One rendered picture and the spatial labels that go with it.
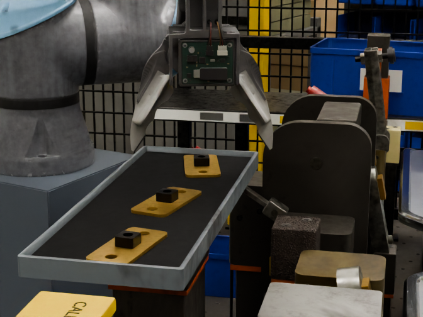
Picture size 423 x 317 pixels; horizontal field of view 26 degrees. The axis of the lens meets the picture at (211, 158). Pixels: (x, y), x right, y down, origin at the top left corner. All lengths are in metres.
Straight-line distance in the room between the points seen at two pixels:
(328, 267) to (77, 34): 0.47
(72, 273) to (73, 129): 0.51
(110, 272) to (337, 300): 0.20
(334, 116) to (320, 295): 0.39
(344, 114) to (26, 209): 0.42
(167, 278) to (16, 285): 0.54
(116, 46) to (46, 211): 0.23
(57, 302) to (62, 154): 0.55
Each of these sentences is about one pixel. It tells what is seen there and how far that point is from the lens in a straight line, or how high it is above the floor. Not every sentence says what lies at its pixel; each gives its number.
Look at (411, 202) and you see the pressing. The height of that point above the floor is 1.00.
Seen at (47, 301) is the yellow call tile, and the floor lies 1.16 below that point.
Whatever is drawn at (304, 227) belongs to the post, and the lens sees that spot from 1.01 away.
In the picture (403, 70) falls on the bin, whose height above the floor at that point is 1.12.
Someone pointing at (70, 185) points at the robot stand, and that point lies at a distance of 1.18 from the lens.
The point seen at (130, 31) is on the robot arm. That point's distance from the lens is 1.22.
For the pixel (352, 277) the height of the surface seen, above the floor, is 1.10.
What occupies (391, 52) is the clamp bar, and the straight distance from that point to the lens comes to 1.53.
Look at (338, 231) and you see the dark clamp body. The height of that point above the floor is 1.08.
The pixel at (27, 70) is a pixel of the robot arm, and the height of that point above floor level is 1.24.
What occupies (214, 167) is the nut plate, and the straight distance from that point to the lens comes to 1.00.
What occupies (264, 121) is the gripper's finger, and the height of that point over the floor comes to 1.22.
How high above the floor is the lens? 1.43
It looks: 15 degrees down
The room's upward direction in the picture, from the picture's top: straight up
